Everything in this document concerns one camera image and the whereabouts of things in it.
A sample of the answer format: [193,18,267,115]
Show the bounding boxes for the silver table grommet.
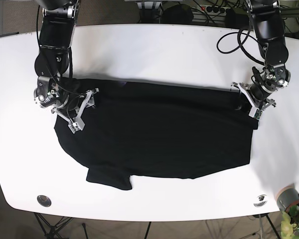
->
[37,195,52,207]
[253,194,268,208]

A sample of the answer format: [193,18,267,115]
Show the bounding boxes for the black table leg frame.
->
[34,213,73,239]

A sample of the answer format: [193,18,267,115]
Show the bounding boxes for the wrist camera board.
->
[68,118,85,134]
[249,108,262,120]

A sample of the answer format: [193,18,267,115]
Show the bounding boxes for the grey plant pot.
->
[275,184,299,213]

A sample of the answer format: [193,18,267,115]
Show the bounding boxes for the green potted plant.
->
[281,205,299,239]

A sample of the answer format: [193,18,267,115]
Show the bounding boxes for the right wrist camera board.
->
[68,118,85,134]

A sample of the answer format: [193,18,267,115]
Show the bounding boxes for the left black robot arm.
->
[232,0,291,120]

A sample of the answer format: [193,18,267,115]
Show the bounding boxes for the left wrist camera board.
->
[249,108,262,120]

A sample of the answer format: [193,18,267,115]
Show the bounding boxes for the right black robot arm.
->
[34,0,99,132]

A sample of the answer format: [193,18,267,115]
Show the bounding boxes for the left silver table grommet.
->
[37,195,52,207]

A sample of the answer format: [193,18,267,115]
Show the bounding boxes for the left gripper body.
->
[231,82,277,114]

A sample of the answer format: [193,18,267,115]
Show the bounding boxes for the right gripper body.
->
[51,88,100,124]

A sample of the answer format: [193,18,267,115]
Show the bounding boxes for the black T-shirt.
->
[54,79,258,190]

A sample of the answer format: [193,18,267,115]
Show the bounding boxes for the right silver table grommet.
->
[253,194,268,208]

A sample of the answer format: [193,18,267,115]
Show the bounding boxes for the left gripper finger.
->
[235,97,251,111]

